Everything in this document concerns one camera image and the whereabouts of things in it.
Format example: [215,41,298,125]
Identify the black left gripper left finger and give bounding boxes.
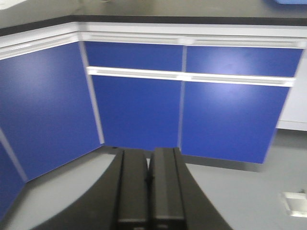
[35,149,149,230]

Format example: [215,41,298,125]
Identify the blue plastic tray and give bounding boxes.
[273,0,307,5]

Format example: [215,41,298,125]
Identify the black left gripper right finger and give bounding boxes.
[150,148,231,230]

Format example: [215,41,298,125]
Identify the blue lab cabinet front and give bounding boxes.
[79,23,307,163]

